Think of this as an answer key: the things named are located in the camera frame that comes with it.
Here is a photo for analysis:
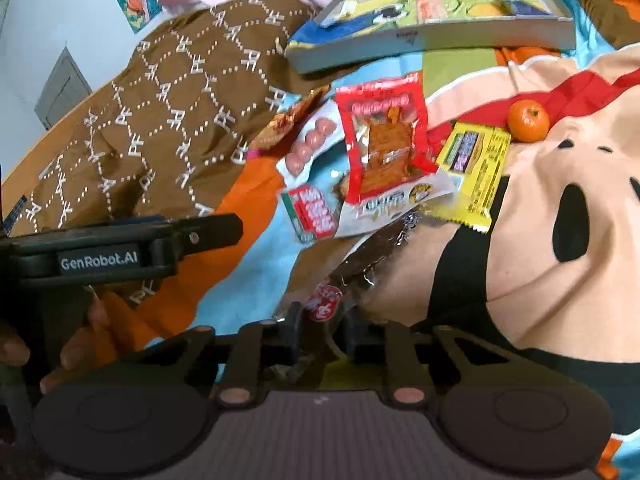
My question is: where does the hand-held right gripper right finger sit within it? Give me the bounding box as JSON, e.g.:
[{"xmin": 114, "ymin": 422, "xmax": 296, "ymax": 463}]
[{"xmin": 343, "ymin": 309, "xmax": 507, "ymax": 407}]

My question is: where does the grey wall panel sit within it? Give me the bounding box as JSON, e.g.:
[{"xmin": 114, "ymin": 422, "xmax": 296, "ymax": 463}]
[{"xmin": 34, "ymin": 47, "xmax": 94, "ymax": 131}]

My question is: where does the brown patterned cloth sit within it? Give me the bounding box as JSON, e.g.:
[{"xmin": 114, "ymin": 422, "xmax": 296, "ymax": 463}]
[{"xmin": 0, "ymin": 0, "xmax": 327, "ymax": 306}]

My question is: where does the brown cake packet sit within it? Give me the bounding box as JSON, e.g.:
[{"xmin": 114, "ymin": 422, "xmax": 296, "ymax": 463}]
[{"xmin": 276, "ymin": 210, "xmax": 427, "ymax": 361}]

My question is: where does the orange brown snack packet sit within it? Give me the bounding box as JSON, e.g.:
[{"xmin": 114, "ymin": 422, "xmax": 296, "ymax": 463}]
[{"xmin": 249, "ymin": 85, "xmax": 332, "ymax": 162}]

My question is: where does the person's left hand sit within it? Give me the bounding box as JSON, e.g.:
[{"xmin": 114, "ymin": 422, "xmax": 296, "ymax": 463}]
[{"xmin": 0, "ymin": 290, "xmax": 113, "ymax": 396}]

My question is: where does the tangerine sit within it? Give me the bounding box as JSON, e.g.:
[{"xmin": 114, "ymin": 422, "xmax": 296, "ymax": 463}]
[{"xmin": 507, "ymin": 99, "xmax": 551, "ymax": 144}]

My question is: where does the white sausage packet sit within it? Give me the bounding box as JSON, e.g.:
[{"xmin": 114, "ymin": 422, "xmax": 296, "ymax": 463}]
[{"xmin": 275, "ymin": 100, "xmax": 347, "ymax": 247}]

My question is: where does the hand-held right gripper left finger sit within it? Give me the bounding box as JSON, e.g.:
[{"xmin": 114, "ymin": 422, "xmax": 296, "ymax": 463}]
[{"xmin": 117, "ymin": 304, "xmax": 307, "ymax": 407}]

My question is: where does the white snack packet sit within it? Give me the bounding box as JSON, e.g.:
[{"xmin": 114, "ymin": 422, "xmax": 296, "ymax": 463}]
[{"xmin": 332, "ymin": 169, "xmax": 459, "ymax": 239}]

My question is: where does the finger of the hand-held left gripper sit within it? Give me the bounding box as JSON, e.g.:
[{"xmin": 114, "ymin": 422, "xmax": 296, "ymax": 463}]
[{"xmin": 167, "ymin": 212, "xmax": 245, "ymax": 262}]

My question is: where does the red snack packet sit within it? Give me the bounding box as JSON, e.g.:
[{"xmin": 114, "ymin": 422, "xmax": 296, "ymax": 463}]
[{"xmin": 333, "ymin": 73, "xmax": 437, "ymax": 206}]

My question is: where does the shallow box with colourful drawing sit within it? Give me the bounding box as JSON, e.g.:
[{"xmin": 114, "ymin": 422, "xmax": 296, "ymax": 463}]
[{"xmin": 284, "ymin": 0, "xmax": 577, "ymax": 77}]

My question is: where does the yellow snack packet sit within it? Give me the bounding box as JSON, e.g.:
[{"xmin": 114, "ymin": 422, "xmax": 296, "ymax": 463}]
[{"xmin": 434, "ymin": 122, "xmax": 512, "ymax": 235}]

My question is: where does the printed blanket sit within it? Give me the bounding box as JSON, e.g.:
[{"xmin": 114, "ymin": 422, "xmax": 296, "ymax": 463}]
[{"xmin": 95, "ymin": 0, "xmax": 640, "ymax": 480}]

